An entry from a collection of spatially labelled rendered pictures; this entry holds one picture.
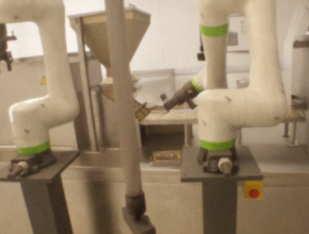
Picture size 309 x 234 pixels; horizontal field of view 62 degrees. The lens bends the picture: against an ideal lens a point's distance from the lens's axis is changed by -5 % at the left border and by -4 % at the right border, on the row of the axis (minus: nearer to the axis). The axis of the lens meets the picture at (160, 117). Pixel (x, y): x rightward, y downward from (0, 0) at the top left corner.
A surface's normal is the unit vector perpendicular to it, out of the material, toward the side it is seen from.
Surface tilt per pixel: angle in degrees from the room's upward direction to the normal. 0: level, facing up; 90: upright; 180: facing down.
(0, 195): 90
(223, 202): 90
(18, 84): 90
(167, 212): 90
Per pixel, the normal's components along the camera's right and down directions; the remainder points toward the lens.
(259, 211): -0.22, 0.25
